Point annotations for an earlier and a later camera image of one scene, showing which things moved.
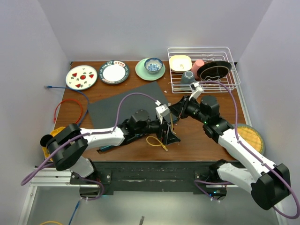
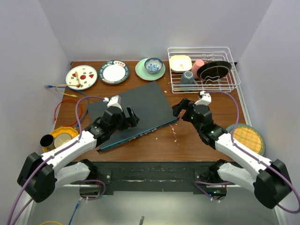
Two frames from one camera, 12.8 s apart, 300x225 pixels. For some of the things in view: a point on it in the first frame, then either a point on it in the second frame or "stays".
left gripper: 168,137 to 131,122
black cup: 44,139 stays
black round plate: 213,70 stays
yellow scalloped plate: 53,133 stays
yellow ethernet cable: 161,144 to 78,85
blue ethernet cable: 48,86 stays
